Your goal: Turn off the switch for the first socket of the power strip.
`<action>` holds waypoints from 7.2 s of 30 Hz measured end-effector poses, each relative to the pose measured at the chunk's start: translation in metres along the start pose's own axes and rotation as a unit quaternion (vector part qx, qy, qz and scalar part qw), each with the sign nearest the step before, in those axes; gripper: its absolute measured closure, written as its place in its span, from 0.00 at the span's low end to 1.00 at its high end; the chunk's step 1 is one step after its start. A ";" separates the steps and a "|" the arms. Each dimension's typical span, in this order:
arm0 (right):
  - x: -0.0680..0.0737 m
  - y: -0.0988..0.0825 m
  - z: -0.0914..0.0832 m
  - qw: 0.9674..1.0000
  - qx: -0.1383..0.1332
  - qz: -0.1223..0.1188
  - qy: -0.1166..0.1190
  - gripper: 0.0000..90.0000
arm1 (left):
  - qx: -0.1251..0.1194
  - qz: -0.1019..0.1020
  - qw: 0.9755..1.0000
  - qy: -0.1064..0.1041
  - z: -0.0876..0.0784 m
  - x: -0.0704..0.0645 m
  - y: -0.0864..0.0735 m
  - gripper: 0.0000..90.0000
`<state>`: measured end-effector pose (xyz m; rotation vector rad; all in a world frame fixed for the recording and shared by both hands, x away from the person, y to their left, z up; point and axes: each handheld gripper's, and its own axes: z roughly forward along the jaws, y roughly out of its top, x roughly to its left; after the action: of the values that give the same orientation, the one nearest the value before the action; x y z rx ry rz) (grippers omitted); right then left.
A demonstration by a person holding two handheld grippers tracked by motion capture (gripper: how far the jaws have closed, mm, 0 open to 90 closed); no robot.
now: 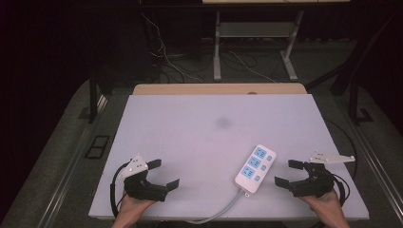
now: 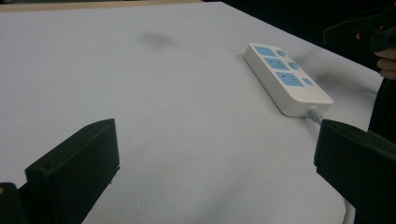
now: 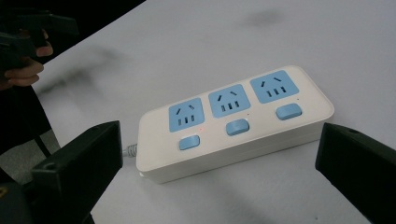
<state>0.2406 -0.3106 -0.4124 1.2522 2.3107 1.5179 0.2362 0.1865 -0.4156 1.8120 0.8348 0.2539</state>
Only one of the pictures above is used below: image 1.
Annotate person's left hand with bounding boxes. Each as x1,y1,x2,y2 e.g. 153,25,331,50
118,191,157,223

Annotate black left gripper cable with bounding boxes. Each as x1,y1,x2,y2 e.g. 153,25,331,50
109,161,131,219

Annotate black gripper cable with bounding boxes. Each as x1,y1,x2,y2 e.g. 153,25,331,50
109,161,131,219
331,172,352,207

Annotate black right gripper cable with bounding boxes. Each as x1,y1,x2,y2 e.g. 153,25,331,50
331,172,352,207

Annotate person's right hand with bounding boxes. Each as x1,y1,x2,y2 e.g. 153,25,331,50
298,189,343,220

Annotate black floor socket plate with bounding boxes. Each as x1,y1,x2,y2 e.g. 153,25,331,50
84,135,111,160

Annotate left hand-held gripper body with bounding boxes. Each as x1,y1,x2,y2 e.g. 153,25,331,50
117,154,169,203

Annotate white floor cable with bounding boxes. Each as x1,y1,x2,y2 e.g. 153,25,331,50
140,11,204,85
227,50,278,85

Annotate grey metal desk frame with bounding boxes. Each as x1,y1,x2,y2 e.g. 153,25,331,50
213,9,305,83

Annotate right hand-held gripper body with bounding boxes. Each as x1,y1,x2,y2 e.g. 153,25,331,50
288,150,356,199

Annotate black stand leg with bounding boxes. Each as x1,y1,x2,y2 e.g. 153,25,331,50
87,70,99,124

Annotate white power strip cable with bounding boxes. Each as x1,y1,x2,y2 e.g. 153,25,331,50
184,188,247,225

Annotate long black cable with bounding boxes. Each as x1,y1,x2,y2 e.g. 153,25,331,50
322,118,359,182

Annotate white power strip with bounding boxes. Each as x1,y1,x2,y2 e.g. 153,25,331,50
234,143,278,195

